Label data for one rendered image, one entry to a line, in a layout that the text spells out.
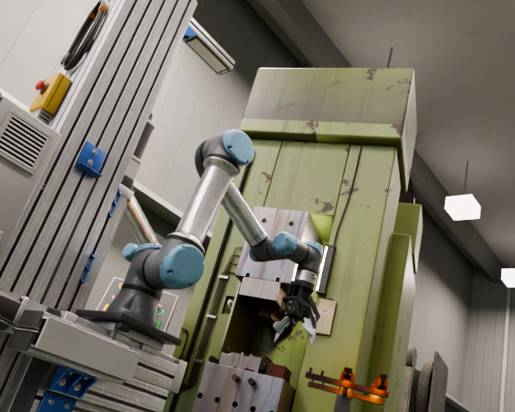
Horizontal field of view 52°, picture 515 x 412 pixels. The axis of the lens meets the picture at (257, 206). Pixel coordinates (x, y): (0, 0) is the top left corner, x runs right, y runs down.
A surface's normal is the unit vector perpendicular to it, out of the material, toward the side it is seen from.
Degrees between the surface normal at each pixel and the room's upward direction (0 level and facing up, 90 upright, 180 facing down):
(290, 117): 90
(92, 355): 90
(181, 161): 90
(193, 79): 90
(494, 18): 180
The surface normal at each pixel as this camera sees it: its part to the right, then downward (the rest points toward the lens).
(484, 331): -0.61, -0.48
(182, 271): 0.61, -0.05
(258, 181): -0.28, -0.48
